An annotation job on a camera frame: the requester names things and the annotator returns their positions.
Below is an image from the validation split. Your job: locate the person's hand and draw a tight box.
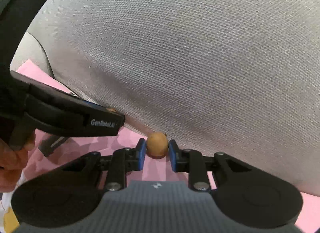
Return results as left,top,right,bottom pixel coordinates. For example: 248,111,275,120
0,131,36,193

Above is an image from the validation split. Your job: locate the pink checked lemon cloth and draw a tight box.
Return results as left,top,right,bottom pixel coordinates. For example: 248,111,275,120
17,59,319,232

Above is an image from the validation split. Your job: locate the beige fabric sofa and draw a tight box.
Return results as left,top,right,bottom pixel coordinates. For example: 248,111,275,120
11,0,319,195

